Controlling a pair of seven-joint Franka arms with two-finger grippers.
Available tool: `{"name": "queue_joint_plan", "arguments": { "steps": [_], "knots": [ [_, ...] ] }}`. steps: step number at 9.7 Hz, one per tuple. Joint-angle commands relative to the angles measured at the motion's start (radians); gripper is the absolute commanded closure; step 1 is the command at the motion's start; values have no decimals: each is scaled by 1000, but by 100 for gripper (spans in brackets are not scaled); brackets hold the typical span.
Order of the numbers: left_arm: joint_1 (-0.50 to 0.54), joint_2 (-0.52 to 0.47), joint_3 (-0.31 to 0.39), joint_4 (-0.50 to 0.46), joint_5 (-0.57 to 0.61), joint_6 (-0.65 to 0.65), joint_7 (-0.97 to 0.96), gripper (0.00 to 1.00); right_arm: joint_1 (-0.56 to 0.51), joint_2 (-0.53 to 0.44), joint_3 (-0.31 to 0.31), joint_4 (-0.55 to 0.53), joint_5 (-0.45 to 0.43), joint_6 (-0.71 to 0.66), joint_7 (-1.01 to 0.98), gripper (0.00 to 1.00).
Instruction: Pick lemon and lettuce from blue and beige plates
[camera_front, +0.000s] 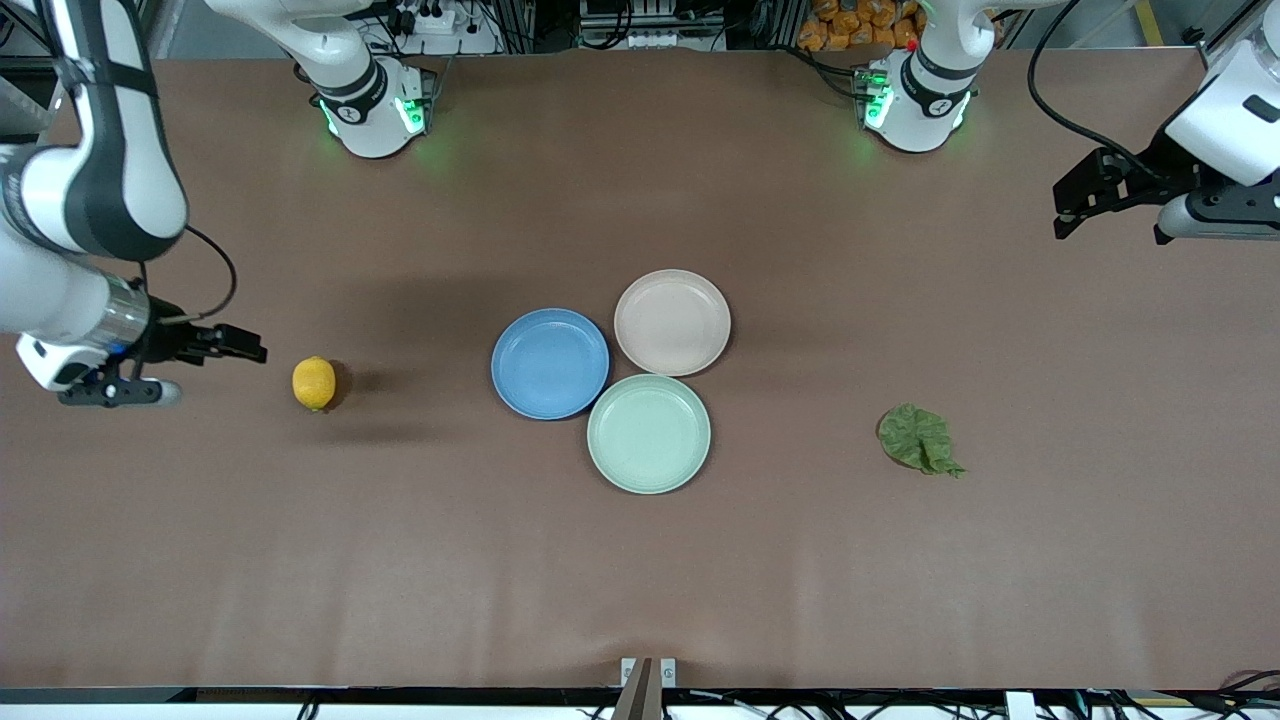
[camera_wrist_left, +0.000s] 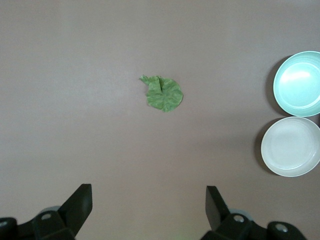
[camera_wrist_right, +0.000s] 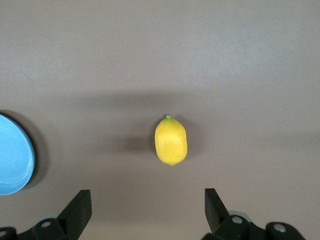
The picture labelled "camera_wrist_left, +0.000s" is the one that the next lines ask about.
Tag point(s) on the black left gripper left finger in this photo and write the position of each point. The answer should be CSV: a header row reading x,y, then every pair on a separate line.
x,y
77,207

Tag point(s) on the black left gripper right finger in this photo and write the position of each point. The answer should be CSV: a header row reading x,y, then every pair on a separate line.
x,y
216,207

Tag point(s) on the green lettuce leaf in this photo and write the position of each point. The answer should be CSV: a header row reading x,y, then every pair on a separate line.
x,y
165,97

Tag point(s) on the beige plate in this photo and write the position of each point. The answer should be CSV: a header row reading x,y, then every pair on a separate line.
x,y
290,147

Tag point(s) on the brown table cover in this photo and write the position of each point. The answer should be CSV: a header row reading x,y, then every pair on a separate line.
x,y
75,100

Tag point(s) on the light green plate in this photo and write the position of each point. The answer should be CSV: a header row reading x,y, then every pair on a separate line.
x,y
297,85

